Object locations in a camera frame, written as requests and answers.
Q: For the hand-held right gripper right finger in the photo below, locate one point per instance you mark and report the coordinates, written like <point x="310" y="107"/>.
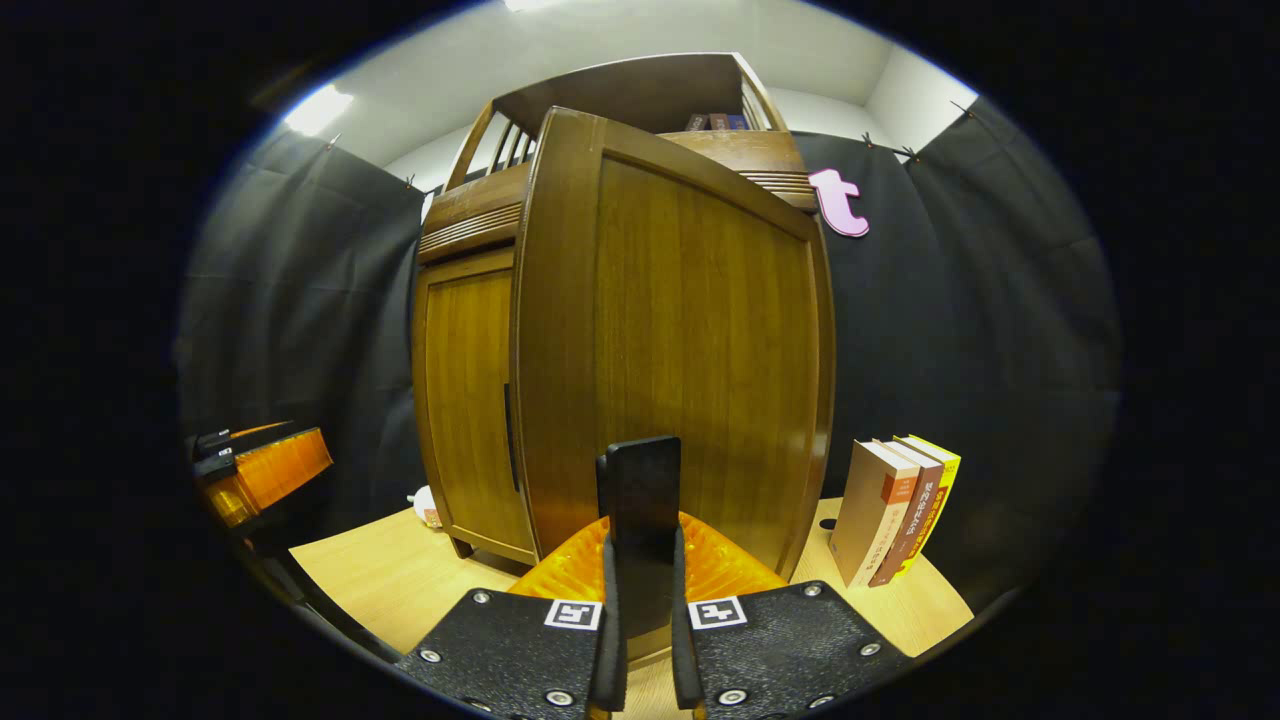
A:
<point x="685" y="650"/>

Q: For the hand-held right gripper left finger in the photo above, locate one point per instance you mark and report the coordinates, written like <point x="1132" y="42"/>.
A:
<point x="607" y="650"/>

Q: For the brown spine book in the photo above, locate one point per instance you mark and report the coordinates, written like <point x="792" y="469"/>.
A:
<point x="920" y="510"/>

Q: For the yellow book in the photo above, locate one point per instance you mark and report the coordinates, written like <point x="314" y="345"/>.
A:
<point x="946" y="490"/>

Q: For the black backdrop cloth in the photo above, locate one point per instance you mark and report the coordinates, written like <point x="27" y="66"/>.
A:
<point x="1000" y="350"/>

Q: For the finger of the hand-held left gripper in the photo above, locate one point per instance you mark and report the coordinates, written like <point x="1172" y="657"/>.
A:
<point x="280" y="475"/>
<point x="213" y="440"/>

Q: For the white packet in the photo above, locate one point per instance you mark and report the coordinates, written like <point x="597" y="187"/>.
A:
<point x="425" y="507"/>

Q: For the white and brown book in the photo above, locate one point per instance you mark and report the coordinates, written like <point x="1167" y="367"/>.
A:
<point x="865" y="520"/>

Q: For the wooden cabinet door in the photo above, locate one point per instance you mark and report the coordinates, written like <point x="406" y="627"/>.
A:
<point x="700" y="350"/>
<point x="465" y="400"/>

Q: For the small ceiling light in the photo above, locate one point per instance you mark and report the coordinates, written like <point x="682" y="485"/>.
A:
<point x="318" y="110"/>

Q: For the wooden double-door shoe cabinet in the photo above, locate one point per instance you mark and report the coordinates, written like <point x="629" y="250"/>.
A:
<point x="640" y="90"/>

